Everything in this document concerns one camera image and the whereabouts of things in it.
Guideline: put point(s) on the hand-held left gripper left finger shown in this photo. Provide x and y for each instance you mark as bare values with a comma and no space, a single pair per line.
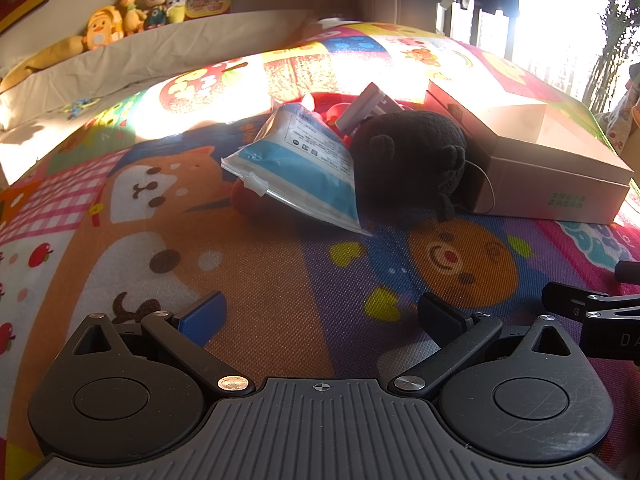
200,317

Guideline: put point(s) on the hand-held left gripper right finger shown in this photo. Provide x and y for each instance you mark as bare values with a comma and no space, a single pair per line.
440,320

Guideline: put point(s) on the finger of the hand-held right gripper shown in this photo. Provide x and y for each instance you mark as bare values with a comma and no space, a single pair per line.
565,300
629,271

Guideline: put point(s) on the beige cardboard box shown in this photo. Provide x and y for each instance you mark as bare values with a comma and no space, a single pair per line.
540,170

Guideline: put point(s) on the dark grey plush toy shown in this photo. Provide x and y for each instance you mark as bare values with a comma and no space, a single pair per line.
410,155

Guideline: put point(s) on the blue and white pouch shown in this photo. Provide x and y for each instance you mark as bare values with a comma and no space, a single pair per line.
305,160

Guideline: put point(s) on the colourful cartoon play mat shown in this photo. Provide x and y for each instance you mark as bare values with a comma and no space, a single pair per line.
300,285

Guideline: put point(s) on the chair with patterned cloth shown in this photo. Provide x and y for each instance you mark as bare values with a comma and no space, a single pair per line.
627,115

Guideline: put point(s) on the green leafy plant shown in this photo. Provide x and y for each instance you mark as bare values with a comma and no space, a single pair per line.
615,25

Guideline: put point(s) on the beige sofa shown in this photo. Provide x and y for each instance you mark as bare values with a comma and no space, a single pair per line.
150,55

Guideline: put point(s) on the long yellow plush pillow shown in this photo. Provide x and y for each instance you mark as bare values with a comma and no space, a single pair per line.
45,57

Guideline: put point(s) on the yellow duck plush backpack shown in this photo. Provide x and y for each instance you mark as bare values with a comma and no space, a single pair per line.
102,27

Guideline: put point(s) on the banana plush toy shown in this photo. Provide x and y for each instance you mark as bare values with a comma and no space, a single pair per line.
176,7

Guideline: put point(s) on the small yellow duck plush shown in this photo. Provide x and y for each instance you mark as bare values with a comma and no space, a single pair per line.
131,12

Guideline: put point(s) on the cartoon boy doll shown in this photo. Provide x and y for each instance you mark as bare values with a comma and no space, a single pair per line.
156,7

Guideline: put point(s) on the white cloth bundle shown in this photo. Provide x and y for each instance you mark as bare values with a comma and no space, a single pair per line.
332,23

